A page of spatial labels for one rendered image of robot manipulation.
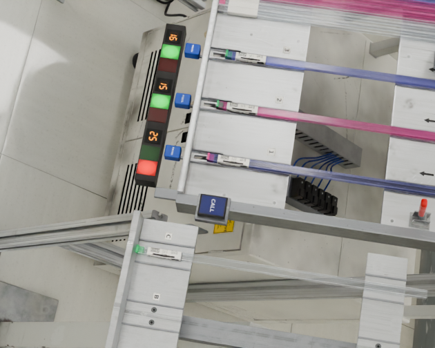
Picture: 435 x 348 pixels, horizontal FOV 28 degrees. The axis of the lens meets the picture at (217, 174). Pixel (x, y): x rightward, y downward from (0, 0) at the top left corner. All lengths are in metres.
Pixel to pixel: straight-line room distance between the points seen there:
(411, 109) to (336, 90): 0.52
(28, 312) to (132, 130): 0.56
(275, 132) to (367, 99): 0.69
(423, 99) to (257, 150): 0.34
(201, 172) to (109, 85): 0.91
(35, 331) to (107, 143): 0.64
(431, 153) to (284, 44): 0.36
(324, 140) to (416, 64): 0.39
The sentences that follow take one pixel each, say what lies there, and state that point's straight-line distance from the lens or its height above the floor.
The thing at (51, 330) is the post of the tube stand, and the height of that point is 0.24.
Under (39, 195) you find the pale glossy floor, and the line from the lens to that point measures 2.30.
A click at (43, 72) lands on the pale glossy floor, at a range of 2.37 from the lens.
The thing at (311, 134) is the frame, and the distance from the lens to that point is 2.03.
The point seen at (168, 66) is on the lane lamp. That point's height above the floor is 0.66.
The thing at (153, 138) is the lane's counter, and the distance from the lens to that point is 1.68.
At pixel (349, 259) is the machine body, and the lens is 2.17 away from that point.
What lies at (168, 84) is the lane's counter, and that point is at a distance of 1.72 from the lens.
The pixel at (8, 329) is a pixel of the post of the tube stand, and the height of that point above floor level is 0.06.
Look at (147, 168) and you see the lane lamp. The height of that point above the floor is 0.66.
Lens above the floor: 1.89
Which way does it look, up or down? 44 degrees down
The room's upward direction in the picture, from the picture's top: 81 degrees clockwise
